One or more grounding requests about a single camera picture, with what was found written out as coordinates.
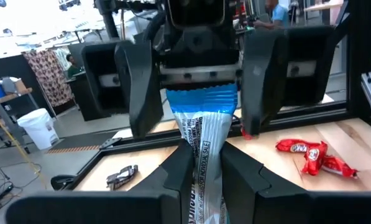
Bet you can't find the wooden workbench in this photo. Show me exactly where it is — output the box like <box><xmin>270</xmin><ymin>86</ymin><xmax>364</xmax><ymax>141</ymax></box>
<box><xmin>0</xmin><ymin>86</ymin><xmax>40</xmax><ymax>147</ymax></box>

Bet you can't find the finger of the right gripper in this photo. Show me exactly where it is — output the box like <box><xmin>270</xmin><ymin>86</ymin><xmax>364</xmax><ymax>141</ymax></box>
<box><xmin>81</xmin><ymin>39</ymin><xmax>165</xmax><ymax>139</ymax></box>
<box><xmin>239</xmin><ymin>25</ymin><xmax>336</xmax><ymax>138</ymax></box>

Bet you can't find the black stand post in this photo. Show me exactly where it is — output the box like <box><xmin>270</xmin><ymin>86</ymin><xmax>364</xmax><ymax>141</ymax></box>
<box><xmin>93</xmin><ymin>0</ymin><xmax>122</xmax><ymax>40</ymax></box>

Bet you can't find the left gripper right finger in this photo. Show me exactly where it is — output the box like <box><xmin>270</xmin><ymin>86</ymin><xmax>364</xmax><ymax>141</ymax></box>
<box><xmin>220</xmin><ymin>141</ymin><xmax>371</xmax><ymax>224</ymax></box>

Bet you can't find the brown Hershey's candy bar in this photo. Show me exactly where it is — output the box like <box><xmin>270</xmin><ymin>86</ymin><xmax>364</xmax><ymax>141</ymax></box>
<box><xmin>116</xmin><ymin>164</ymin><xmax>139</xmax><ymax>184</ymax></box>
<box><xmin>106</xmin><ymin>169</ymin><xmax>133</xmax><ymax>191</ymax></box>

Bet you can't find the person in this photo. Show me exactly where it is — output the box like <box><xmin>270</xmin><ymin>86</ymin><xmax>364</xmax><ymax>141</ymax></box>
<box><xmin>252</xmin><ymin>0</ymin><xmax>291</xmax><ymax>31</ymax></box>
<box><xmin>65</xmin><ymin>53</ymin><xmax>86</xmax><ymax>78</ymax></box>

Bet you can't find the black counter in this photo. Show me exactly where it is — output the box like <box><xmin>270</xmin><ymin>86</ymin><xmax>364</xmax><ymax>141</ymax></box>
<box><xmin>65</xmin><ymin>72</ymin><xmax>94</xmax><ymax>122</ymax></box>

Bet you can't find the black table clamp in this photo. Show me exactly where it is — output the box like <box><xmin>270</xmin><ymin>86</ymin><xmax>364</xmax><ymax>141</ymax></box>
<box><xmin>50</xmin><ymin>174</ymin><xmax>78</xmax><ymax>192</ymax></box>

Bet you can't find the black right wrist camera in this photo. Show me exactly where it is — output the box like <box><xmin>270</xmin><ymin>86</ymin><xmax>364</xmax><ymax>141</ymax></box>
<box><xmin>166</xmin><ymin>0</ymin><xmax>226</xmax><ymax>30</ymax></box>

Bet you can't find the white trash bin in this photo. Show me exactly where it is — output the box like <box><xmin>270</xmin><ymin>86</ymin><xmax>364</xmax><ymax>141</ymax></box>
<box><xmin>16</xmin><ymin>108</ymin><xmax>60</xmax><ymax>151</ymax></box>

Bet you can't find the patterned brown white curtain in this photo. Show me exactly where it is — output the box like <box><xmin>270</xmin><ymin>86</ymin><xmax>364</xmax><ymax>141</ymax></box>
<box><xmin>21</xmin><ymin>49</ymin><xmax>76</xmax><ymax>108</ymax></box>

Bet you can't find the black looped camera cable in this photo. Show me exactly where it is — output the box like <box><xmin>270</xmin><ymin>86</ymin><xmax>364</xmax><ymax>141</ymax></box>
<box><xmin>142</xmin><ymin>11</ymin><xmax>169</xmax><ymax>46</ymax></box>

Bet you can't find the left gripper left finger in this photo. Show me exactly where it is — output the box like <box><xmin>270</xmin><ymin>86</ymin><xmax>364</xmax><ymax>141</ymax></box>
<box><xmin>4</xmin><ymin>139</ymin><xmax>195</xmax><ymax>224</ymax></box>

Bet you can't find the dark mat with striped edge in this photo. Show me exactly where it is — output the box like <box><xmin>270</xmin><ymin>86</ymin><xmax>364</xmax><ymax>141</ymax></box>
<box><xmin>47</xmin><ymin>130</ymin><xmax>121</xmax><ymax>155</ymax></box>

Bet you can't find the yellow cable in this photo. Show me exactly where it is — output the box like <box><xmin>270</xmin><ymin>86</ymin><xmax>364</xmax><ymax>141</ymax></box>
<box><xmin>0</xmin><ymin>105</ymin><xmax>43</xmax><ymax>177</ymax></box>

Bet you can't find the black floor cable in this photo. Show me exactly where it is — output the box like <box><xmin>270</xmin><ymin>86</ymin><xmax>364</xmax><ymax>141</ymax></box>
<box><xmin>0</xmin><ymin>157</ymin><xmax>43</xmax><ymax>218</ymax></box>

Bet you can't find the black partition panel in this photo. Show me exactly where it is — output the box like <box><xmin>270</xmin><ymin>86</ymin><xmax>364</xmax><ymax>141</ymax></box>
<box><xmin>0</xmin><ymin>54</ymin><xmax>49</xmax><ymax>110</ymax></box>

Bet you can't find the blue white Hershey's candy bar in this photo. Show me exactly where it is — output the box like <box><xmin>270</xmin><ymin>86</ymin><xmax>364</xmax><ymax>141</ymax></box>
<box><xmin>165</xmin><ymin>83</ymin><xmax>239</xmax><ymax>224</ymax></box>

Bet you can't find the red KitKat candy bar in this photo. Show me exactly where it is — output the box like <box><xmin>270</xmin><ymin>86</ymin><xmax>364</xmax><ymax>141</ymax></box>
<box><xmin>301</xmin><ymin>141</ymin><xmax>329</xmax><ymax>177</ymax></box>
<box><xmin>321</xmin><ymin>154</ymin><xmax>359</xmax><ymax>179</ymax></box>
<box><xmin>275</xmin><ymin>138</ymin><xmax>322</xmax><ymax>154</ymax></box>

